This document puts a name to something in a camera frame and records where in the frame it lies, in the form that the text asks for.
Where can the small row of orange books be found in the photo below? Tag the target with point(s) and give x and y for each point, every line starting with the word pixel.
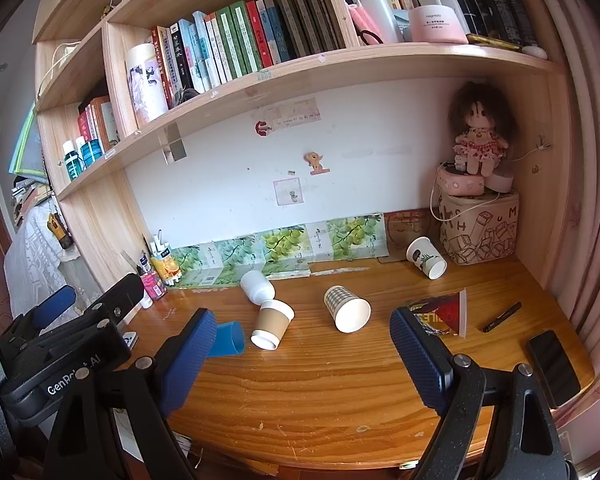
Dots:
pixel 100 120

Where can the row of green and white books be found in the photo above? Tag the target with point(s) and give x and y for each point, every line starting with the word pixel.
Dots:
pixel 240 40

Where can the grape print card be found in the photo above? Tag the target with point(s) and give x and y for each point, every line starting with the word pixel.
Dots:
pixel 286 245
pixel 355 232
pixel 236 255
pixel 187 260

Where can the gold flat case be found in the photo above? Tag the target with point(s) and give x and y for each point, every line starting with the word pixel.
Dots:
pixel 492 41

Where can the pink sticky note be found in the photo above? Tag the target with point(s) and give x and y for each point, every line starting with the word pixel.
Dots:
pixel 287 192

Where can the teal bottle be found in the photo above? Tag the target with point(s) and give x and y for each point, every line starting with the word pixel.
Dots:
pixel 84 152
pixel 95 150
pixel 71 162

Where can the brown sleeve paper cup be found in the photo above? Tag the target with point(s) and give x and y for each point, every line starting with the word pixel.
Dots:
pixel 274 322

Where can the pink curtain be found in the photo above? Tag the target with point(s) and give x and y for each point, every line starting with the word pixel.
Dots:
pixel 595 185

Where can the green picture frame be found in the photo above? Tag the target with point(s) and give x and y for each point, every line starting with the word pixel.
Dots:
pixel 22 150

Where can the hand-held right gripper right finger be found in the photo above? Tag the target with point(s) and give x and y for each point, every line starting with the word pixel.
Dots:
pixel 420 360

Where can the wooden bookshelf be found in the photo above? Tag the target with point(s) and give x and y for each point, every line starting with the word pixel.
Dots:
pixel 380 60

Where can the orange deer clip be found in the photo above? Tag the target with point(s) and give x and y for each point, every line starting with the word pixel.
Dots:
pixel 315 162

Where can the plain white cup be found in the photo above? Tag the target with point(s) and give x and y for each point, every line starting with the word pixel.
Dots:
pixel 256 285

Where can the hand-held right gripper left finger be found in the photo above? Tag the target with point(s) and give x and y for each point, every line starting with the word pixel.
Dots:
pixel 187 360

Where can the black pen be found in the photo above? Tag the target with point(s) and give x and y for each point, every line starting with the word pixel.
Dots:
pixel 502 316

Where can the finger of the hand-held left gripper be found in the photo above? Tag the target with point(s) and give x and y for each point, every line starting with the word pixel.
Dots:
pixel 55 305
pixel 122 295

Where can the white lace cloth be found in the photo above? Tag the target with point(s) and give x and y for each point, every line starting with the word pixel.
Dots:
pixel 32 260

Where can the brown cardboard piece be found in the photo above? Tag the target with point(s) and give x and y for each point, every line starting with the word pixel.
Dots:
pixel 405 227

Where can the blue plastic cup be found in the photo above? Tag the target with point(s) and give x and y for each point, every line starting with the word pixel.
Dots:
pixel 228 338

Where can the plant print paper cup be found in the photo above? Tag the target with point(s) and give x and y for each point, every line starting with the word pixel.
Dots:
pixel 426 257

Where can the pink label bottle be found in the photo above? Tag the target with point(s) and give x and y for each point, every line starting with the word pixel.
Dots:
pixel 152 284

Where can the red printed paper packet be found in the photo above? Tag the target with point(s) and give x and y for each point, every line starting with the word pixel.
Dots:
pixel 442 312

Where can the taped paper label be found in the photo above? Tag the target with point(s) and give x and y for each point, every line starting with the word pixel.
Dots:
pixel 295 112

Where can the plaid paper cup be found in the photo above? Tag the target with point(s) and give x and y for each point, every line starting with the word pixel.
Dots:
pixel 347 310

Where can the tall white bottle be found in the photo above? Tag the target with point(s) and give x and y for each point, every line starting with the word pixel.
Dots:
pixel 375 5

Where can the white printed tumbler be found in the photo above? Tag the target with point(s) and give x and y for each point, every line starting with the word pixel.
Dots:
pixel 146 85

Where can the white oval object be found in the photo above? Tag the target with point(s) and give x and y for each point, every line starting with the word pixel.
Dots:
pixel 534 51

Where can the red wall sticker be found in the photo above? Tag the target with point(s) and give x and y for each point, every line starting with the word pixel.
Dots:
pixel 262 127

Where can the row of dark and beige books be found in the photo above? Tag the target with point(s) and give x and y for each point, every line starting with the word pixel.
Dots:
pixel 485 5

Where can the black smartphone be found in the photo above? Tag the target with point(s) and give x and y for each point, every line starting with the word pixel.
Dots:
pixel 553 367

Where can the printed beige storage box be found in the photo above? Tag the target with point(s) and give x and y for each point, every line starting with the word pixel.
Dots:
pixel 480 232

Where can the metal shelf bracket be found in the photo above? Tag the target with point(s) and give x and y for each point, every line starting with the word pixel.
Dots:
pixel 174 145

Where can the brown haired plush doll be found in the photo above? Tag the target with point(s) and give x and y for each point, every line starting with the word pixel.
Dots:
pixel 480 130

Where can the small white bottle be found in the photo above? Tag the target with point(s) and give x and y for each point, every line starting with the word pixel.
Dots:
pixel 146 301

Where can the pink pouch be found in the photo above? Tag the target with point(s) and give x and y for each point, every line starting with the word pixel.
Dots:
pixel 361 20

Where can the white round device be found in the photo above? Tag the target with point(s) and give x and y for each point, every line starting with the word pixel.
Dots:
pixel 502 181

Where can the pink round speaker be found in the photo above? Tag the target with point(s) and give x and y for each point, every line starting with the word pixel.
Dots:
pixel 460 182

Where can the pink cream jar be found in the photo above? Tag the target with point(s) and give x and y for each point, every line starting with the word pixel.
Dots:
pixel 437 25

